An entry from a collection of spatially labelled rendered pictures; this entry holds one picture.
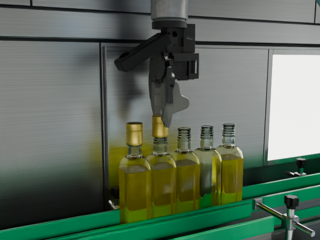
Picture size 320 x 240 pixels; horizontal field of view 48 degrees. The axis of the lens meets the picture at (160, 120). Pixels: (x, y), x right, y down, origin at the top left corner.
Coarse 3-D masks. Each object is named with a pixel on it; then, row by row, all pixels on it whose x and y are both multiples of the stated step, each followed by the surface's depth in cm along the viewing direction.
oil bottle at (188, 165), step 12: (180, 156) 76; (192, 156) 77; (180, 168) 75; (192, 168) 77; (180, 180) 76; (192, 180) 77; (180, 192) 76; (192, 192) 78; (180, 204) 77; (192, 204) 78
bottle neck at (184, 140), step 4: (180, 128) 78; (184, 128) 79; (188, 128) 78; (180, 132) 77; (184, 132) 76; (188, 132) 77; (180, 136) 77; (184, 136) 76; (188, 136) 77; (180, 140) 77; (184, 140) 77; (188, 140) 77; (180, 144) 77; (184, 144) 77; (188, 144) 77; (180, 148) 77; (184, 148) 77; (188, 148) 77
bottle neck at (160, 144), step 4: (156, 140) 74; (160, 140) 74; (164, 140) 74; (156, 144) 74; (160, 144) 74; (164, 144) 74; (156, 148) 75; (160, 148) 74; (164, 148) 75; (156, 152) 75; (160, 152) 74; (164, 152) 75
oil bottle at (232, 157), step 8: (224, 152) 81; (232, 152) 81; (240, 152) 82; (224, 160) 80; (232, 160) 81; (240, 160) 82; (224, 168) 81; (232, 168) 81; (240, 168) 82; (224, 176) 81; (232, 176) 82; (240, 176) 83; (224, 184) 81; (232, 184) 82; (240, 184) 83; (224, 192) 82; (232, 192) 82; (240, 192) 83; (224, 200) 82; (232, 200) 83
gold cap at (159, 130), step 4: (152, 116) 74; (156, 116) 73; (160, 116) 73; (152, 120) 74; (156, 120) 73; (160, 120) 73; (152, 124) 74; (156, 124) 73; (160, 124) 73; (152, 128) 74; (156, 128) 74; (160, 128) 73; (164, 128) 74; (152, 132) 75; (156, 132) 74; (160, 132) 74; (164, 132) 74; (152, 136) 75; (156, 136) 74; (160, 136) 74; (164, 136) 74
